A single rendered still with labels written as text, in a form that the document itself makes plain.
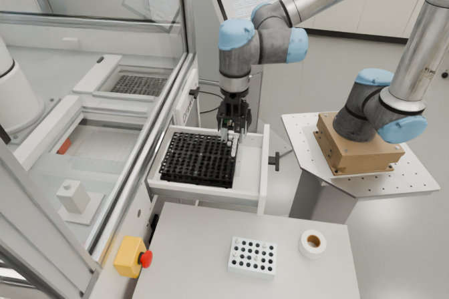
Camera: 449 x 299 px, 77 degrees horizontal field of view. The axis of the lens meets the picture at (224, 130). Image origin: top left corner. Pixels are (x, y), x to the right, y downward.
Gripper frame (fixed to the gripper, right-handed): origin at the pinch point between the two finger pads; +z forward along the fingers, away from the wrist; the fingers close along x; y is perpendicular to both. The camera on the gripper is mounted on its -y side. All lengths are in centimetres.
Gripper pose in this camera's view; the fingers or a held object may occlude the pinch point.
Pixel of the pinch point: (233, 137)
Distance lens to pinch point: 84.9
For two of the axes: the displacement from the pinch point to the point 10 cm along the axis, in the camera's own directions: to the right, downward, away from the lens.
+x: 9.9, 1.0, -1.0
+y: -1.4, 6.8, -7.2
